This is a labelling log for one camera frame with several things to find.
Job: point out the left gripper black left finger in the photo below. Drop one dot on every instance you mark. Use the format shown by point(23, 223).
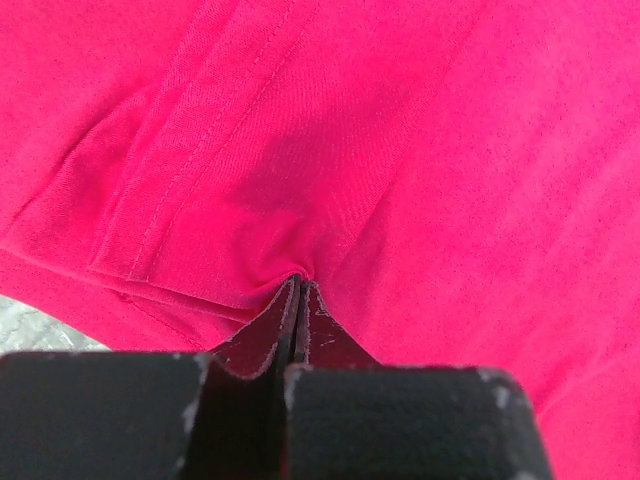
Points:
point(174, 415)

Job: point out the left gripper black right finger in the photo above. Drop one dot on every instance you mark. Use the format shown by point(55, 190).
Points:
point(351, 417)

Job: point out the magenta t shirt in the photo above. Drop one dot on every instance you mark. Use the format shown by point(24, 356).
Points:
point(460, 178)

